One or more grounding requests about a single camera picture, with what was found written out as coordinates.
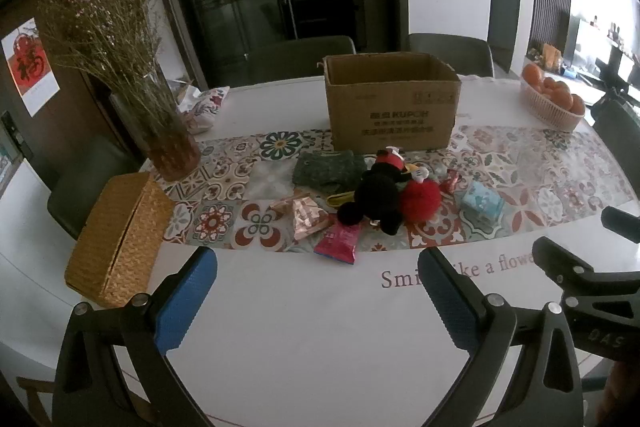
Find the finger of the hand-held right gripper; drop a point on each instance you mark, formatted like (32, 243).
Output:
(565, 264)
(622, 223)

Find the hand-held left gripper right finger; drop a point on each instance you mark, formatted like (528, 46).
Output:
(450, 302)

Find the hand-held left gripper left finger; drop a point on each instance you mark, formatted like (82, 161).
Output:
(192, 292)

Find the black mouse plush toy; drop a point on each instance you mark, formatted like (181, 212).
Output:
(377, 197)

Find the red foil snack packet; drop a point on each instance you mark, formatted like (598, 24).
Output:
(309, 219)

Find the brown cardboard box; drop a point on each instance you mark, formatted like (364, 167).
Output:
(390, 117)

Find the person's right forearm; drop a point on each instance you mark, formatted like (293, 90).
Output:
(625, 394)

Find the woven wicker tissue box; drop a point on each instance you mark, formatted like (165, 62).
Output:
(115, 237)

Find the dark green dining chair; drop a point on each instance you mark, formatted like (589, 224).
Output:
(85, 187)
(450, 52)
(617, 127)
(300, 57)

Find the light blue tissue pack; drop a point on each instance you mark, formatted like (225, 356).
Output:
(481, 204)

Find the small red candy wrapper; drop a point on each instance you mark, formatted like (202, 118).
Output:
(452, 181)

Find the patterned tablecloth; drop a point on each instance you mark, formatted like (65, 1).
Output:
(310, 332)

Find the pink snack packet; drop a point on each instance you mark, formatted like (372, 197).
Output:
(339, 244)

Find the rose gold foil packet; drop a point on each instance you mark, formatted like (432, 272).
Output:
(285, 204)

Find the white plastic basket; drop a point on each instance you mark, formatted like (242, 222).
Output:
(547, 114)

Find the glass vase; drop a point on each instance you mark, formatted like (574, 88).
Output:
(167, 147)

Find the pile of oranges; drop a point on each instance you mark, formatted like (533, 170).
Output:
(555, 89)

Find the yellow flat packet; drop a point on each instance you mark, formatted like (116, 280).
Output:
(340, 199)

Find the white television cabinet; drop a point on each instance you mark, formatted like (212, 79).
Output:
(607, 57)

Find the green fabric pouch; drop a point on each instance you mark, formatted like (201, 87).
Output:
(325, 169)

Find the orange box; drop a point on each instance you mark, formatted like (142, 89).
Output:
(551, 56)

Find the floral cloth bag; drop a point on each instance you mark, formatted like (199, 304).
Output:
(202, 109)

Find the brown wooden stool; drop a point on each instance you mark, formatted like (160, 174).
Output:
(37, 399)

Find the brown wooden door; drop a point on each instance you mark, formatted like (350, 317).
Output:
(75, 107)

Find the black door lock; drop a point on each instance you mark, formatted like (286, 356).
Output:
(17, 134)

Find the red and white door poster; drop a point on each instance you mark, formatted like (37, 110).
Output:
(30, 67)

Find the dried flower bouquet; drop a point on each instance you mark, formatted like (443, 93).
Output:
(112, 22)

